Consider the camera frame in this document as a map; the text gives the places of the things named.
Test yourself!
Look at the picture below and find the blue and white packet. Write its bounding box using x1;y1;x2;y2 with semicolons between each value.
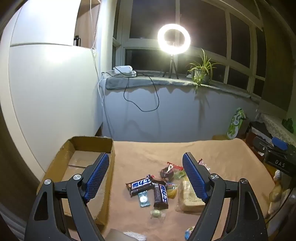
185;227;197;240

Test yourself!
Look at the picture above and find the black tripod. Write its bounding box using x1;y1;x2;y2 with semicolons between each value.
162;54;179;79

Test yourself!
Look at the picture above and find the ring light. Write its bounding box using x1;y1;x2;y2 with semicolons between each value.
157;23;192;56

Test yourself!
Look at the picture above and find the window frame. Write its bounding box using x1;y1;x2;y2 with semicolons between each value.
112;0;266;98

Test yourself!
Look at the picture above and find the white device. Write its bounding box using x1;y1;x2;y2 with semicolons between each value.
113;66;137;77

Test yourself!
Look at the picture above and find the yellow and blue nut packet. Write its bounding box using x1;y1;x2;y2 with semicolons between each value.
165;183;179;198

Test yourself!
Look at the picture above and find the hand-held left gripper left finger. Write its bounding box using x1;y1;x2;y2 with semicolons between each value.
24;152;110;241

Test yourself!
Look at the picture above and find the wooden shelf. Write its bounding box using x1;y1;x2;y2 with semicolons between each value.
74;0;102;49

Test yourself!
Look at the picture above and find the black cable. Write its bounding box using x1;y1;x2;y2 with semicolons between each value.
123;72;169;112

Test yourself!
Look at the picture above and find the pale yellow bag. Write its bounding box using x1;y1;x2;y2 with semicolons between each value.
268;169;286;218

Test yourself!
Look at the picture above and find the lace cloth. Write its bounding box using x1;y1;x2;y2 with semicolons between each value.
260;113;296;149

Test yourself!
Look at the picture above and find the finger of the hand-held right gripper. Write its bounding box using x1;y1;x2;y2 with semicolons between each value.
271;137;288;150
253;136;274;154

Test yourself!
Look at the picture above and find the grey sill cloth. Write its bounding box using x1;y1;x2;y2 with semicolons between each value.
105;75;262;102

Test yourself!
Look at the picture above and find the clear bread packet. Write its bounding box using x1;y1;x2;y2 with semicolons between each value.
176;178;206;212

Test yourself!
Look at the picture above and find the grey packet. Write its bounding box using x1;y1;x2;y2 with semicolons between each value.
110;228;147;241

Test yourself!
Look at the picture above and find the green candy packet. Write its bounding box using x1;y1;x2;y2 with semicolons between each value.
173;170;186;181

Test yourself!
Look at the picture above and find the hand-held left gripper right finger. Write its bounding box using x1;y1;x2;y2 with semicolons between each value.
182;152;269;241

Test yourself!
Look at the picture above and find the white wardrobe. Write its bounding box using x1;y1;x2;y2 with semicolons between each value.
0;0;103;183

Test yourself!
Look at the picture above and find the green candy in clear wrapper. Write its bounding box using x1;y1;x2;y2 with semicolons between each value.
150;209;166;219

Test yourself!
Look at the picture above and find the potted spider plant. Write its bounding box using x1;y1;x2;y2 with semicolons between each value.
186;49;220;94

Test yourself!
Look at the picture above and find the green ornament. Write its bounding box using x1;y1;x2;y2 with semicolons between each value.
282;118;295;133

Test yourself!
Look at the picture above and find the dark curtain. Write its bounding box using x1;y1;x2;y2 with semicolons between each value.
261;23;296;116

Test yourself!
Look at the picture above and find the brown chocolate bar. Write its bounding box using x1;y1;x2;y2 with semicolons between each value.
125;176;153;197
153;183;169;209

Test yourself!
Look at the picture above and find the red-wrapped brown snack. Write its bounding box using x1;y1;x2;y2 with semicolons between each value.
159;162;184;182

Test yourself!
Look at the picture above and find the green printed bag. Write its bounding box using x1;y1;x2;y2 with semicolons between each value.
227;107;246;140

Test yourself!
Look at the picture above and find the blue clear candy packet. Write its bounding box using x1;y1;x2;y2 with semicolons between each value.
137;191;149;207

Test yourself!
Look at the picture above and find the cardboard box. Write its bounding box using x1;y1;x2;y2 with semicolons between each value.
45;136;115;226

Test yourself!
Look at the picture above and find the white candy packet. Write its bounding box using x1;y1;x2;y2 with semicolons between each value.
198;158;211;171

